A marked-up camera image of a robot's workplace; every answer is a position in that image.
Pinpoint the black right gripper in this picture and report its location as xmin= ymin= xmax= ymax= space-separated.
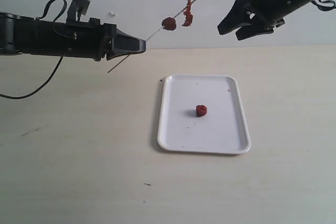
xmin=217 ymin=0 xmax=336 ymax=41

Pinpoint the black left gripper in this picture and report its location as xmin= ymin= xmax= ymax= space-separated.
xmin=1 ymin=13 xmax=146 ymax=61

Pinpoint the thin wooden skewer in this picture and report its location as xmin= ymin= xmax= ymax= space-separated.
xmin=107 ymin=0 xmax=197 ymax=73

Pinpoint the brown meatball piece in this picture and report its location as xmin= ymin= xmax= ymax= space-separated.
xmin=161 ymin=17 xmax=176 ymax=31

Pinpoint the white plastic tray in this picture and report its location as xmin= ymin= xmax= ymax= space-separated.
xmin=157 ymin=74 xmax=251 ymax=155

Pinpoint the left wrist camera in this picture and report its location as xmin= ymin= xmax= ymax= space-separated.
xmin=66 ymin=0 xmax=91 ymax=23

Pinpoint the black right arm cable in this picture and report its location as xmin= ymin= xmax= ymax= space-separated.
xmin=311 ymin=0 xmax=336 ymax=12

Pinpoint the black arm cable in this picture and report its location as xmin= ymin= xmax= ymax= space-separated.
xmin=311 ymin=0 xmax=336 ymax=12
xmin=0 ymin=0 xmax=68 ymax=100

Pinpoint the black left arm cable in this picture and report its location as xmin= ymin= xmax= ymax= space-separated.
xmin=0 ymin=0 xmax=68 ymax=100

